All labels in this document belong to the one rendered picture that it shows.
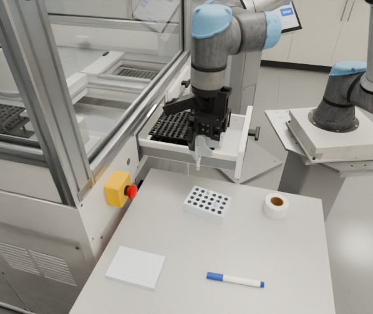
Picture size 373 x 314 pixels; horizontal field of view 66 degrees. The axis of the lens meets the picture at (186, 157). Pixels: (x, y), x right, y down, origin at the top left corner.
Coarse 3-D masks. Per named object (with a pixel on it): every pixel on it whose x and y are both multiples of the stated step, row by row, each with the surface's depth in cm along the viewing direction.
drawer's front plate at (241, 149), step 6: (252, 108) 104; (246, 114) 100; (246, 120) 97; (246, 126) 94; (246, 132) 92; (246, 138) 90; (240, 144) 87; (240, 150) 84; (240, 156) 85; (240, 162) 86; (240, 168) 88; (240, 174) 89
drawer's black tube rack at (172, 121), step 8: (184, 112) 108; (160, 120) 103; (168, 120) 103; (176, 120) 103; (184, 120) 103; (152, 128) 98; (160, 128) 99; (168, 128) 98; (176, 128) 99; (184, 128) 98; (152, 136) 100; (160, 136) 96; (168, 136) 95; (176, 136) 95; (184, 136) 95; (176, 144) 97; (184, 144) 97
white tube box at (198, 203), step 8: (192, 192) 89; (200, 192) 89; (192, 200) 87; (200, 200) 87; (208, 200) 87; (216, 200) 87; (224, 200) 87; (184, 208) 87; (192, 208) 85; (200, 208) 84; (208, 208) 85; (216, 208) 84; (224, 208) 84; (200, 216) 86; (208, 216) 84; (216, 216) 82; (224, 216) 84
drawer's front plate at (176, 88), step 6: (186, 66) 135; (186, 72) 132; (180, 78) 124; (186, 78) 134; (174, 84) 119; (180, 84) 125; (168, 90) 115; (174, 90) 117; (180, 90) 127; (186, 90) 137; (168, 96) 115; (174, 96) 119; (180, 96) 128
